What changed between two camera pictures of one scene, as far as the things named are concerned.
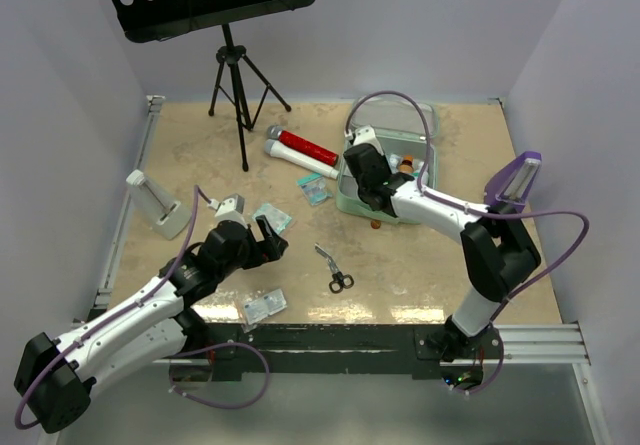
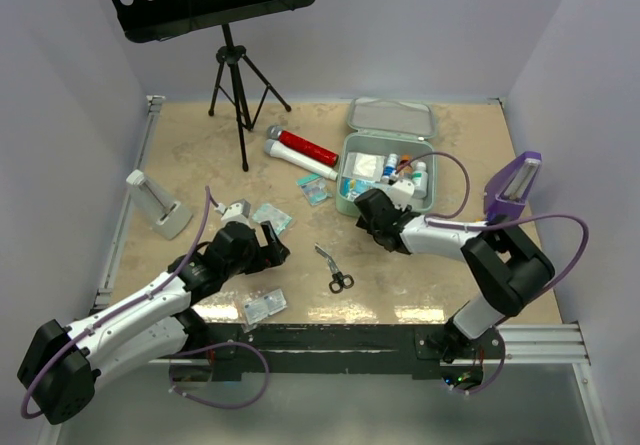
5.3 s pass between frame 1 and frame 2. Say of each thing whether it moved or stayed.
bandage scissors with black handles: stayed
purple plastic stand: stayed
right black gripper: moved
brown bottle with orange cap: stayed
